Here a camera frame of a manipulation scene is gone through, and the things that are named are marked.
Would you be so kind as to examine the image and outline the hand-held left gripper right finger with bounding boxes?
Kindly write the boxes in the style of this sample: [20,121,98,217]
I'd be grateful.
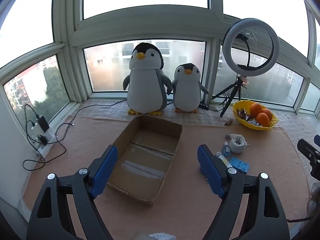
[197,144,290,240]

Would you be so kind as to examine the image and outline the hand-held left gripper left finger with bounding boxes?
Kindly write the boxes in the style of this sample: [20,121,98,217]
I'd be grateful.
[26,144,118,240]

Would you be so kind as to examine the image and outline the patterned white tube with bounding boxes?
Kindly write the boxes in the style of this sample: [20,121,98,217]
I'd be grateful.
[215,151,233,169]

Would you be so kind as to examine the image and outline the white round plug adapter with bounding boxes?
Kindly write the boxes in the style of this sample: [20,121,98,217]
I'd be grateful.
[229,135,248,154]

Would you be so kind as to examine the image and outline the cardboard box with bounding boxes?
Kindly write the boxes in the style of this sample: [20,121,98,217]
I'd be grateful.
[107,115,183,205]

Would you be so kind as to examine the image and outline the light blue card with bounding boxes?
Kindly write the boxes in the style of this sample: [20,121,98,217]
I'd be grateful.
[229,157,250,174]

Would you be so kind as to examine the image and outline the yellow plastic bowl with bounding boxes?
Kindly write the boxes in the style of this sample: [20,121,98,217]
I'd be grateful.
[232,100,279,131]

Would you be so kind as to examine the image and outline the orange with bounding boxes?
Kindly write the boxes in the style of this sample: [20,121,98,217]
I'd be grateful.
[261,108,273,121]
[256,112,270,126]
[250,102,263,117]

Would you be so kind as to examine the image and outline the checked beige cloth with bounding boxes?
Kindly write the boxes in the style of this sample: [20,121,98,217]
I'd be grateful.
[75,99,320,140]

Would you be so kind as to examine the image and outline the white power strip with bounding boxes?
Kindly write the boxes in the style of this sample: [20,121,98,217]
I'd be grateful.
[31,127,57,158]

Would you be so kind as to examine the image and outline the pile of wrapped candies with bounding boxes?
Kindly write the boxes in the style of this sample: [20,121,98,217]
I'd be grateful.
[236,108,263,127]

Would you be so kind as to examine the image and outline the white charger block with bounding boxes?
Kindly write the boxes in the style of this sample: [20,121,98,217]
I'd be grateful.
[30,122,43,136]

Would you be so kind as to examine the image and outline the small penguin plush toy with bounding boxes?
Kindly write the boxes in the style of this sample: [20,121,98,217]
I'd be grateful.
[171,63,209,113]

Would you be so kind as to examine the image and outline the large penguin plush toy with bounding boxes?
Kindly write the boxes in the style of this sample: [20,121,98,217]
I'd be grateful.
[122,42,173,115]

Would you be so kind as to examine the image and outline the black charging cable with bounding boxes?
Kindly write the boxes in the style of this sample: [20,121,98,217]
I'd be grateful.
[22,122,75,171]

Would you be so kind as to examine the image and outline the thin black cable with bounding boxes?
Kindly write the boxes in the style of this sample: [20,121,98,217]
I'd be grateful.
[287,216,312,223]

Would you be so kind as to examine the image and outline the long black cable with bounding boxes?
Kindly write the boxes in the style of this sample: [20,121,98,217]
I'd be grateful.
[72,99,128,124]

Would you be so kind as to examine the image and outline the white window frame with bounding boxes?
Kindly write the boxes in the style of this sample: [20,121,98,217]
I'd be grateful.
[0,0,320,120]

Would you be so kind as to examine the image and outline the white ring light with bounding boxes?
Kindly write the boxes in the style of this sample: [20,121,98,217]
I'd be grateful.
[222,18,280,77]

